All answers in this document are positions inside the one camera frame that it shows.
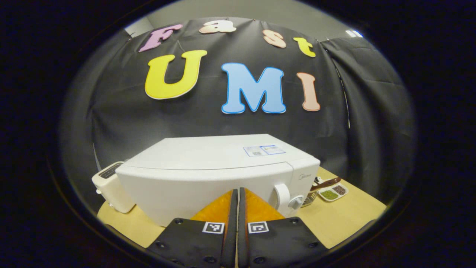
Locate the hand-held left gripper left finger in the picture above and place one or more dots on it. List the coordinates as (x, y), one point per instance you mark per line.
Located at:
(230, 238)

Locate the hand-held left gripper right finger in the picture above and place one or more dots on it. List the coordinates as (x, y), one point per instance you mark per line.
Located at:
(242, 238)

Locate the white microwave oven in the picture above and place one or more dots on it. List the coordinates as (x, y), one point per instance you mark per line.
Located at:
(186, 178)

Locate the white divided spice dish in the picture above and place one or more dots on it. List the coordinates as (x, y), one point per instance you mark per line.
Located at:
(331, 194)

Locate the cream toaster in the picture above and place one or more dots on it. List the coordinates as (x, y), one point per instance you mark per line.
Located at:
(111, 190)

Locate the black backdrop cloth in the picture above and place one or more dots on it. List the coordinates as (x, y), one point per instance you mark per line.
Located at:
(353, 111)

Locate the small ceiling light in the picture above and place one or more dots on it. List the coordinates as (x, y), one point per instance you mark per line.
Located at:
(354, 34)

